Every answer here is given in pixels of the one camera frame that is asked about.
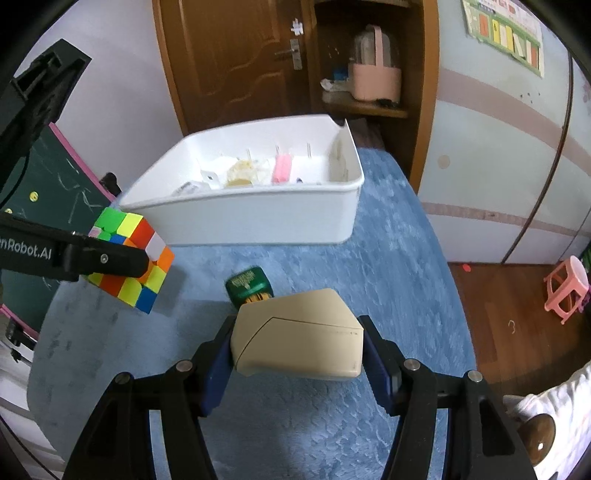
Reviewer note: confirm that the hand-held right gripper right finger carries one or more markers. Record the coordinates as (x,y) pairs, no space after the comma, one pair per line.
(381,364)

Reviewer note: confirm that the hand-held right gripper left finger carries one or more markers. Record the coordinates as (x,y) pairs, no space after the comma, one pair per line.
(217,369)

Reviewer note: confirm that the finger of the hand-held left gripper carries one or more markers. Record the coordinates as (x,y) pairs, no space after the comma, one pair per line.
(115,261)
(41,92)

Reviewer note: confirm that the multicoloured puzzle cube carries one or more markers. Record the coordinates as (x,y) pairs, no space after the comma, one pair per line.
(134,258)

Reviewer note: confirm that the beige plastic box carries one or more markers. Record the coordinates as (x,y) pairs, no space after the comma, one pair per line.
(300,337)

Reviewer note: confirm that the white plastic bin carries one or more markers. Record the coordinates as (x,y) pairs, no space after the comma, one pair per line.
(258,217)

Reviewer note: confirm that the clear plastic box with label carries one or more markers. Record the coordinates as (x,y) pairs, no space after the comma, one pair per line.
(242,173)

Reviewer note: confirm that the pink hair roller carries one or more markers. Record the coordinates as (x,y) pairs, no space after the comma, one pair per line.
(282,168)

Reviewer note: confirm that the green bottle with gold cap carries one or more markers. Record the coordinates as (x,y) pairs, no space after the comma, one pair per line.
(247,284)

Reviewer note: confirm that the brown wooden door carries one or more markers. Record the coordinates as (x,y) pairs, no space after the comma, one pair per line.
(221,60)

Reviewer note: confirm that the person's white printed clothing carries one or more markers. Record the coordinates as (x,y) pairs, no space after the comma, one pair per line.
(558,415)

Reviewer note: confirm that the pink plastic stool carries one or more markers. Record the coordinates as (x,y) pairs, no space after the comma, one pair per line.
(565,290)

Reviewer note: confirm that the pale blue wardrobe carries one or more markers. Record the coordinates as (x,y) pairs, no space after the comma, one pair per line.
(508,161)

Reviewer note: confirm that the brown wooden shelf cabinet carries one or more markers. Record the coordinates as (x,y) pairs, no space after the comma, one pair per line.
(415,92)

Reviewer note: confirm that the pink basket on shelf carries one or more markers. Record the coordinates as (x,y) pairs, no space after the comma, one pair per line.
(374,74)

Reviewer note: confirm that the green chalkboard with pink frame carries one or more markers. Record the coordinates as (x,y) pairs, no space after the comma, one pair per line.
(55,194)

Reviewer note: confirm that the colourful wall poster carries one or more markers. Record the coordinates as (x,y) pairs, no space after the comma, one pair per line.
(508,32)

